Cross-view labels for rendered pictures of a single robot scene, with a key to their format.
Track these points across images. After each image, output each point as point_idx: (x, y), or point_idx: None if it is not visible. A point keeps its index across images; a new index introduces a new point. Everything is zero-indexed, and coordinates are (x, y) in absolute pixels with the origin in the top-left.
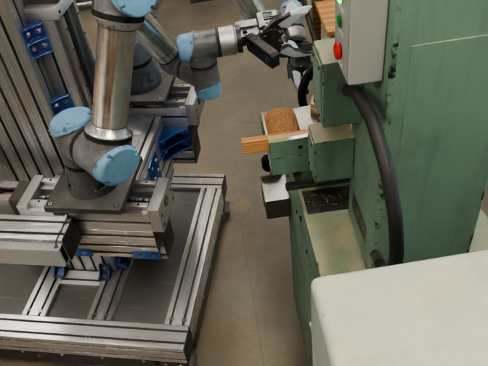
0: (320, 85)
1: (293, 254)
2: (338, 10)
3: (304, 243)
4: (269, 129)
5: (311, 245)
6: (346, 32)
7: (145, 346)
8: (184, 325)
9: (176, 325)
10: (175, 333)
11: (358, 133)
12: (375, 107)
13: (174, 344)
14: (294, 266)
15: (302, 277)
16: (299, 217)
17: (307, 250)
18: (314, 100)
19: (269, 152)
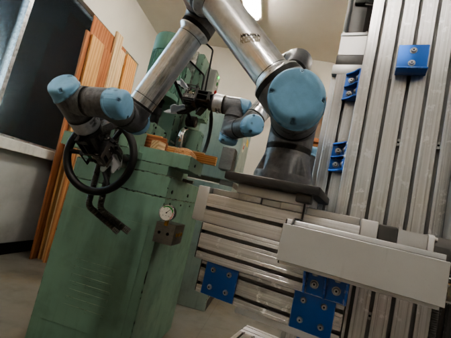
0: None
1: (146, 295)
2: (216, 81)
3: (186, 208)
4: (195, 157)
5: (196, 188)
6: (217, 86)
7: (274, 335)
8: (243, 331)
9: (249, 333)
10: (251, 331)
11: (190, 128)
12: None
13: (252, 328)
14: (145, 304)
15: (170, 257)
16: (187, 196)
17: (190, 204)
18: (205, 117)
19: (201, 163)
